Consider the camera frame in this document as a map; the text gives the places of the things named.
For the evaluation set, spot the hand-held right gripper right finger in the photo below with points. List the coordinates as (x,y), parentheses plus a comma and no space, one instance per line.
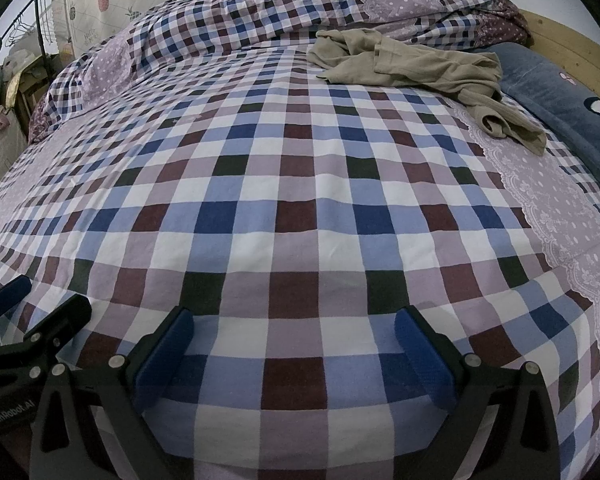
(425,365)

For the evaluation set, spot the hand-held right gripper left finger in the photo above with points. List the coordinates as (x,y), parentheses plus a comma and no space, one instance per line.
(164,362)

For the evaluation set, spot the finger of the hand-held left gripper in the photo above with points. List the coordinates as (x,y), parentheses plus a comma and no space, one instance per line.
(10,292)
(55,321)

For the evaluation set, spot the khaki garment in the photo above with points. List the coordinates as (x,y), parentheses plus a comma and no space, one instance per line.
(420,70)

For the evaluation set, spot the grey storage box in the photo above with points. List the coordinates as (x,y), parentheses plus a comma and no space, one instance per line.
(0,160)

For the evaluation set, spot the blue plush pillow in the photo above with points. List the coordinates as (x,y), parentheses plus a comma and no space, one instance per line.
(545,90)

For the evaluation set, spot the wooden headboard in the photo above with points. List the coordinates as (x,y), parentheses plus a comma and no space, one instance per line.
(570,45)

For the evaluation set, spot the checkered dotted quilt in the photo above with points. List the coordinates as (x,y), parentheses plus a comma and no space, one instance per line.
(280,10)

